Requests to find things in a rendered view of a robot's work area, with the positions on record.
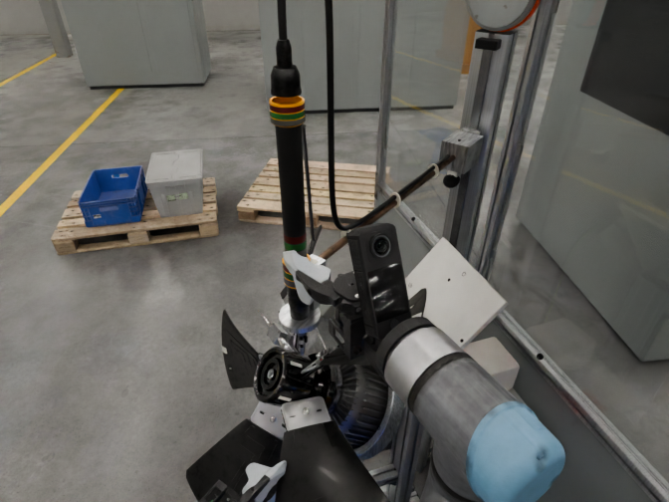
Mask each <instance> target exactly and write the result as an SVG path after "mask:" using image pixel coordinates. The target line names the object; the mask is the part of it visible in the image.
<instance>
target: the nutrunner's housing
mask: <svg viewBox="0 0 669 502"><path fill-rule="evenodd" d="M276 55H277V65H275V66H274V67H273V70H272V72H271V95H272V96H275V97H279V98H291V97H296V96H299V95H300V94H301V93H302V88H301V77H300V72H299V70H298V68H297V66H296V65H293V61H292V46H291V43H290V40H289V39H288V40H279V39H278V40H277V45H276ZM287 289H288V302H289V306H290V315H291V318H292V319H294V320H296V321H302V320H304V319H306V318H307V317H308V316H309V314H310V310H309V305H307V304H305V303H303V302H302V301H301V299H300V298H299V296H298V292H297V289H292V288H289V287H288V286H287Z"/></svg>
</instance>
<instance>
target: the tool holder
mask: <svg viewBox="0 0 669 502"><path fill-rule="evenodd" d="M310 257H311V259H312V258H314V259H316V260H317V261H318V262H317V263H316V264H317V265H323V266H326V260H325V259H323V258H320V257H318V256H316V255H314V254H312V255H310ZM326 267H327V266H326ZM320 305H321V304H320V303H318V302H317V301H315V300H313V302H312V303H311V304H310V305H309V310H310V314H309V316H308V317H307V318H306V319H304V320H302V321H296V320H294V319H292V318H291V315H290V306H289V304H287V305H285V306H284V307H283V308H282V309H281V311H279V321H280V325H281V327H282V328H283V329H284V330H286V331H287V332H290V333H293V334H304V333H308V332H310V331H312V330H314V329H315V328H316V327H317V326H318V325H319V323H320V321H321V311H320V309H319V306H320Z"/></svg>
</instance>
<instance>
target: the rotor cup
mask: <svg viewBox="0 0 669 502"><path fill-rule="evenodd" d="M316 359H317V357H316V354H310V355H308V356H306V355H301V353H298V352H295V351H292V350H289V349H286V348H283V347H272V348H270V349H268V350H267V351H266V352H265V353H264V354H263V356H262V357H261V359H260V361H259V363H258V365H257V368H256V371H255V375H254V393H255V396H256V398H257V400H259V401H260V402H262V403H265V404H269V405H273V406H278V407H282V405H283V404H284V403H286V402H289V401H287V400H283V399H279V398H278V397H279V396H283V397H287V398H291V401H295V400H300V399H305V398H310V397H315V396H321V397H322V398H323V399H324V400H325V403H326V406H327V408H328V407H329V405H330V404H331V402H332V400H333V397H334V394H335V386H336V373H335V366H334V365H331V366H330V368H329V369H328V370H326V371H325V372H324V370H323V369H319V370H318V371H316V372H315V373H313V374H311V375H310V376H307V377H306V378H304V379H302V377H304V376H305V375H306V374H308V373H309V372H310V371H308V372H306V373H303V374H301V372H302V370H303V369H305V368H306V367H307V366H309V365H310V364H311V363H313V362H314V361H315V360H316ZM291 362H294V363H297V364H300V365H302V367H301V368H299V367H296V366H293V365H291ZM270 369H273V370H274V375H273V377H272V378H268V371H269V370H270Z"/></svg>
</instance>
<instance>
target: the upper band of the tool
mask: <svg viewBox="0 0 669 502"><path fill-rule="evenodd" d="M304 102H305V99H304V98H303V97H301V96H296V97H292V98H279V97H272V98H270V99H269V103H270V105H271V106H273V107H277V108H294V107H298V106H301V105H302V104H303V103H304Z"/></svg>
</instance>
